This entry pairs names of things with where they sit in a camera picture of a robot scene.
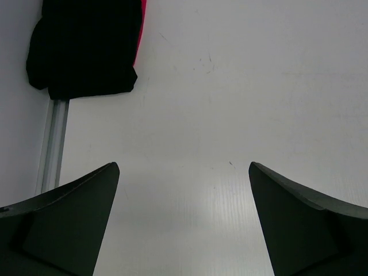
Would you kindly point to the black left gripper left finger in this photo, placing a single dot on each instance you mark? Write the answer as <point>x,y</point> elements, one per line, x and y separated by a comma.
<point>59,232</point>

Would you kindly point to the folded pink t shirt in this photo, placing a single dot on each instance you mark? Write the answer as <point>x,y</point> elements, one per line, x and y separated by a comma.
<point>143,12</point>

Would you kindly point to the aluminium left table rail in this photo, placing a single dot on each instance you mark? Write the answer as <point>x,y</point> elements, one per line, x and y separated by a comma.
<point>52,147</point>

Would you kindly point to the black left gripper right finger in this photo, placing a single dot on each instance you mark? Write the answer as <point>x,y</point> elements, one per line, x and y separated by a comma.
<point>308,232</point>

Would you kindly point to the folded black t shirt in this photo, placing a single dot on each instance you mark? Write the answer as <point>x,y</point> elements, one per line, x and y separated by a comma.
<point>84,48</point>

